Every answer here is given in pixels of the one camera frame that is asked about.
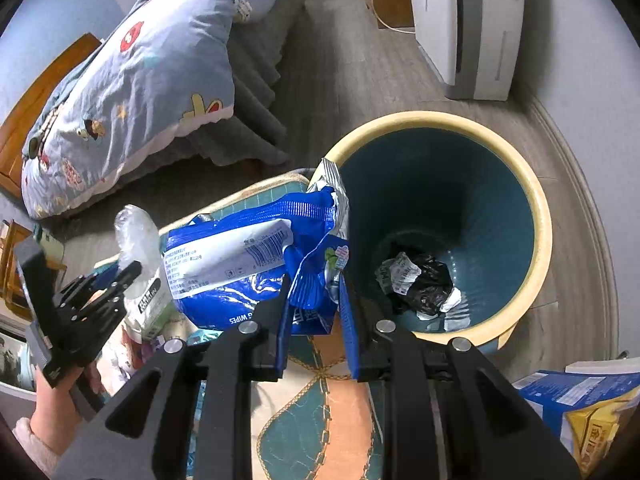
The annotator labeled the teal and orange patterned mat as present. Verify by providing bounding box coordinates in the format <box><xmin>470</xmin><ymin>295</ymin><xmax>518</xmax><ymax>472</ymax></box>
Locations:
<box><xmin>92</xmin><ymin>172</ymin><xmax>402</xmax><ymax>480</ymax></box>

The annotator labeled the small white paper scrap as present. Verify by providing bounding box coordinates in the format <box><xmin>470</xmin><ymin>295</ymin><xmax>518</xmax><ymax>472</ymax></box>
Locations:
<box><xmin>417</xmin><ymin>287</ymin><xmax>464</xmax><ymax>322</ymax></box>

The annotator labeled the person's left forearm pink sleeve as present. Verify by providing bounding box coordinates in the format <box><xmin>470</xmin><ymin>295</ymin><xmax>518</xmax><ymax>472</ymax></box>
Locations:
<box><xmin>12</xmin><ymin>417</ymin><xmax>62</xmax><ymax>478</ymax></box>

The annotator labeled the crumpled white printed paper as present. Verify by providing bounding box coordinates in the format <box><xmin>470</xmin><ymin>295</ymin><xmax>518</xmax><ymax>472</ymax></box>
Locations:
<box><xmin>382</xmin><ymin>252</ymin><xmax>424</xmax><ymax>294</ymax></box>

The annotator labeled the blue wipes packet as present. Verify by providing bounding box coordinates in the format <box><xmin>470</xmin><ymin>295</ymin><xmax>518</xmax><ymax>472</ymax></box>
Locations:
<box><xmin>162</xmin><ymin>157</ymin><xmax>352</xmax><ymax>337</ymax></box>

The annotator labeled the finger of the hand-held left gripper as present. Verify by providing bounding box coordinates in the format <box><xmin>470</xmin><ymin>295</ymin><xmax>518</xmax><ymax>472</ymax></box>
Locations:
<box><xmin>74</xmin><ymin>299</ymin><xmax>129</xmax><ymax>355</ymax></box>
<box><xmin>61</xmin><ymin>259</ymin><xmax>144</xmax><ymax>312</ymax></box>

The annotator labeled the wooden headboard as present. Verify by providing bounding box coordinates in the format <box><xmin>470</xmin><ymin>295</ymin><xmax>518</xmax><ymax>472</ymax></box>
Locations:
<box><xmin>0</xmin><ymin>32</ymin><xmax>103</xmax><ymax>202</ymax></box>

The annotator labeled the person's left hand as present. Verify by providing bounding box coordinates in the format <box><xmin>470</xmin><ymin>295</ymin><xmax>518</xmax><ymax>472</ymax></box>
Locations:
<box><xmin>29</xmin><ymin>362</ymin><xmax>104</xmax><ymax>444</ymax></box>

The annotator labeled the blue white printed bag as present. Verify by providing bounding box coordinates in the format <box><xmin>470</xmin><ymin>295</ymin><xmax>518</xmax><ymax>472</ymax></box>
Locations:
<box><xmin>512</xmin><ymin>369</ymin><xmax>640</xmax><ymax>450</ymax></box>

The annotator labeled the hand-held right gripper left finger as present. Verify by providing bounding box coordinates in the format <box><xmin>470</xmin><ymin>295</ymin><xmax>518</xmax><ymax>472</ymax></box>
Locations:
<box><xmin>52</xmin><ymin>272</ymin><xmax>293</xmax><ymax>480</ymax></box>

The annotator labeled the blue bin with cream rim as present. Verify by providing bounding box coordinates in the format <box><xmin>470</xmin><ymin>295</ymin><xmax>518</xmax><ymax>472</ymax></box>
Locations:
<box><xmin>322</xmin><ymin>110</ymin><xmax>554</xmax><ymax>357</ymax></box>

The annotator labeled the yellow packet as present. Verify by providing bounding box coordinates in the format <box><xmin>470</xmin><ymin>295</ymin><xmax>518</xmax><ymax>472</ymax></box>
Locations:
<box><xmin>565</xmin><ymin>395</ymin><xmax>640</xmax><ymax>472</ymax></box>

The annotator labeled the clear plastic packet dark label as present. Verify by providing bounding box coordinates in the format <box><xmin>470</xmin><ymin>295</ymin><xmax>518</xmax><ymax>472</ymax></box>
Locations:
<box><xmin>114</xmin><ymin>204</ymin><xmax>177</xmax><ymax>342</ymax></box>

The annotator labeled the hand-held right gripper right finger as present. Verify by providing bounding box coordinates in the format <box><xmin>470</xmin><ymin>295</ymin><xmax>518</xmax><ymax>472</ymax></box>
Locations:
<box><xmin>339</xmin><ymin>277</ymin><xmax>588</xmax><ymax>480</ymax></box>

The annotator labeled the white standing appliance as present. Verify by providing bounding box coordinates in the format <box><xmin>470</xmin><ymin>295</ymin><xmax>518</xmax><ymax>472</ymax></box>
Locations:
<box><xmin>404</xmin><ymin>0</ymin><xmax>526</xmax><ymax>102</ymax></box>

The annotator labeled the grey bed skirt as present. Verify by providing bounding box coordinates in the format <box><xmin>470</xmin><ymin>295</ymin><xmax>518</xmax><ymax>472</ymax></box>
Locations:
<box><xmin>125</xmin><ymin>0</ymin><xmax>307</xmax><ymax>187</ymax></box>

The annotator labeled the crumpled black plastic bag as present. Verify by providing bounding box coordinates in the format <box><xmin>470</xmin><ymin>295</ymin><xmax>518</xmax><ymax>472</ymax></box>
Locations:
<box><xmin>382</xmin><ymin>255</ymin><xmax>454</xmax><ymax>317</ymax></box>

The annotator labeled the bed with blue duvet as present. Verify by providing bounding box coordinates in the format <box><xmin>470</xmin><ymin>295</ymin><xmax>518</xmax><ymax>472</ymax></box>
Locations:
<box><xmin>21</xmin><ymin>0</ymin><xmax>291</xmax><ymax>220</ymax></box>

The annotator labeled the small wooden furniture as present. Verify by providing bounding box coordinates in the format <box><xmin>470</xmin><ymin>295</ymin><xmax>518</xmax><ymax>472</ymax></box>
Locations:
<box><xmin>0</xmin><ymin>217</ymin><xmax>37</xmax><ymax>322</ymax></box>

